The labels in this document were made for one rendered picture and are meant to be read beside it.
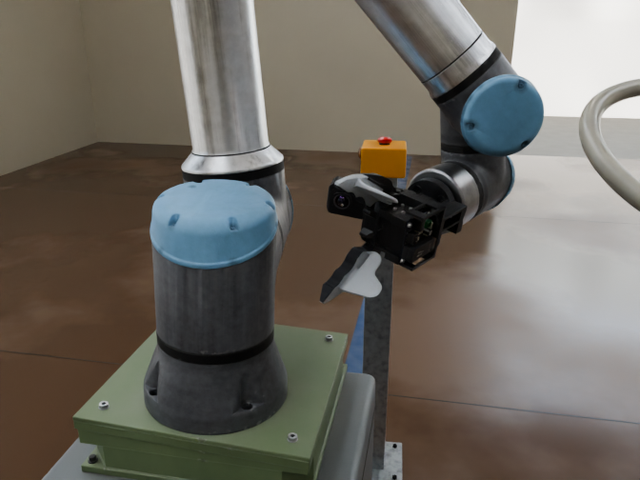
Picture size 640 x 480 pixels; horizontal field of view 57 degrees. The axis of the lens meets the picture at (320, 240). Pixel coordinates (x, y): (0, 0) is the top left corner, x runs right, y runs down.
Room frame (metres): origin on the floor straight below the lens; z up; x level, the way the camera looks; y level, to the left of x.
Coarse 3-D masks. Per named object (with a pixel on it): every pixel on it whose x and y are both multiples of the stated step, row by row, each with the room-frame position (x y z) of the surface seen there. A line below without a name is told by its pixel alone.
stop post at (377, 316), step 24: (384, 144) 1.57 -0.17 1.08; (360, 168) 1.55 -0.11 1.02; (384, 168) 1.53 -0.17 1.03; (384, 264) 1.55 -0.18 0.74; (384, 288) 1.55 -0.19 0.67; (384, 312) 1.54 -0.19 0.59; (384, 336) 1.54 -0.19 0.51; (384, 360) 1.54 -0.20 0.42; (384, 384) 1.54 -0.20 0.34; (384, 408) 1.54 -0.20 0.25; (384, 432) 1.54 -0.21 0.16; (384, 456) 1.54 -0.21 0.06
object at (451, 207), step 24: (408, 192) 0.69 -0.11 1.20; (432, 192) 0.73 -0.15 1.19; (384, 216) 0.66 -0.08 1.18; (408, 216) 0.65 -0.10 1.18; (432, 216) 0.67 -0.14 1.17; (456, 216) 0.70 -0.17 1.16; (384, 240) 0.66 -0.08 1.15; (408, 240) 0.64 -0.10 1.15; (432, 240) 0.66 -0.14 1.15; (408, 264) 0.64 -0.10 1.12
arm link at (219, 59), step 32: (192, 0) 0.80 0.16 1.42; (224, 0) 0.80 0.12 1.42; (192, 32) 0.80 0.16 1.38; (224, 32) 0.80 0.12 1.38; (256, 32) 0.85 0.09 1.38; (192, 64) 0.81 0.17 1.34; (224, 64) 0.80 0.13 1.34; (256, 64) 0.84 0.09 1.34; (192, 96) 0.81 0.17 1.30; (224, 96) 0.80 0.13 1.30; (256, 96) 0.83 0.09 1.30; (192, 128) 0.82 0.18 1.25; (224, 128) 0.80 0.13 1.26; (256, 128) 0.82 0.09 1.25; (192, 160) 0.81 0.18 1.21; (224, 160) 0.79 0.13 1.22; (256, 160) 0.80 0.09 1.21; (288, 192) 0.90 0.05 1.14; (288, 224) 0.83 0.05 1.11
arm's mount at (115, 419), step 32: (288, 352) 0.77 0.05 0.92; (320, 352) 0.78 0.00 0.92; (128, 384) 0.68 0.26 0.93; (288, 384) 0.69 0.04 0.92; (320, 384) 0.69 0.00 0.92; (96, 416) 0.60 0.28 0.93; (128, 416) 0.61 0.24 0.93; (288, 416) 0.62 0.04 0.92; (320, 416) 0.62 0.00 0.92; (96, 448) 0.63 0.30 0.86; (128, 448) 0.59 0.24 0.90; (160, 448) 0.58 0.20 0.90; (192, 448) 0.57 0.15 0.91; (224, 448) 0.56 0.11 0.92; (256, 448) 0.56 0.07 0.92; (288, 448) 0.56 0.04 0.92; (320, 448) 0.62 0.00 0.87
